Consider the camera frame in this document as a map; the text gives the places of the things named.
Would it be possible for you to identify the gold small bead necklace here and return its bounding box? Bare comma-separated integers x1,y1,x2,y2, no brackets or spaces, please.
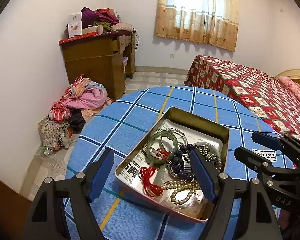
185,144,223,173

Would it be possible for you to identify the dark purple bead bracelet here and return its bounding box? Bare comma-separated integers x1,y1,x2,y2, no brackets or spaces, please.
168,143,198,182

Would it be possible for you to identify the green jade bangle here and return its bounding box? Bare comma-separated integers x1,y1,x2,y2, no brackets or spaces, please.
146,130,178,164

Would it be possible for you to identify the red tassel charm bracelet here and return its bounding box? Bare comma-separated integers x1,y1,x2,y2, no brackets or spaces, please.
149,147,172,162

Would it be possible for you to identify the pink pillow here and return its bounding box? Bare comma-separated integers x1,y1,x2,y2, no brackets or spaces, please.
278,76,300,101

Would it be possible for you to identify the red patterned bedspread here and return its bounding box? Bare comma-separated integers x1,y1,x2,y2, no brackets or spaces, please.
184,55,300,140

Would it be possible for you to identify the blue plaid tablecloth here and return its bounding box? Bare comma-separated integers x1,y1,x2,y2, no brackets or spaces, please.
66,86,276,239

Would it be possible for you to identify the clothes pile on floor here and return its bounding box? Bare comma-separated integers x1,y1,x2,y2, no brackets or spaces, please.
38,75,112,157

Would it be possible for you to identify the beige floral window curtain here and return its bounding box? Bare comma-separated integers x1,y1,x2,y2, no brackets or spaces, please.
154,0,239,52

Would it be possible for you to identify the brown wooden desk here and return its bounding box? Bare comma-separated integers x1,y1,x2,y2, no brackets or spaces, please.
59,31,136,100

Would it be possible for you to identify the red flat box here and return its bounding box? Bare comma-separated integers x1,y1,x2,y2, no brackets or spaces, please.
58,31,98,44

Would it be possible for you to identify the white product box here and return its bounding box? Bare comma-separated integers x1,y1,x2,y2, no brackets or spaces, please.
68,12,82,38

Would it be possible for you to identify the pile of clothes on desk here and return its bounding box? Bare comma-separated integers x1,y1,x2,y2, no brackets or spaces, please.
81,7,135,33

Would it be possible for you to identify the red cord knot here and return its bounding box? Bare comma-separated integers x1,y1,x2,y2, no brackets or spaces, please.
140,166,164,197

